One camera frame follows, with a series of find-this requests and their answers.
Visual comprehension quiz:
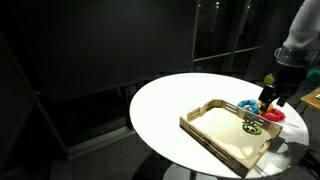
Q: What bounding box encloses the metal window frame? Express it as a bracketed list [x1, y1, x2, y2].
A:
[190, 0, 262, 73]

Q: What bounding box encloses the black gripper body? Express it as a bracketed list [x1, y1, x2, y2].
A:
[271, 64, 308, 98]

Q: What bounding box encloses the green yellow toy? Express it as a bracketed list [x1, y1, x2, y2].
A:
[241, 120, 263, 136]

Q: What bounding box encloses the wooden slatted crate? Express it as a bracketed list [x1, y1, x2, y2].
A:
[179, 98, 284, 178]

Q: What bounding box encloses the wooden side table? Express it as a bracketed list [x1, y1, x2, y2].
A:
[299, 85, 320, 112]

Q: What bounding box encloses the blue ring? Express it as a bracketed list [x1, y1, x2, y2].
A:
[237, 99, 260, 115]

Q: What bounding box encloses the yellow box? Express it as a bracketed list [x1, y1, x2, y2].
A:
[263, 73, 276, 85]

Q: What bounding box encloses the white round table base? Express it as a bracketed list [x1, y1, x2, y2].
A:
[162, 163, 218, 180]

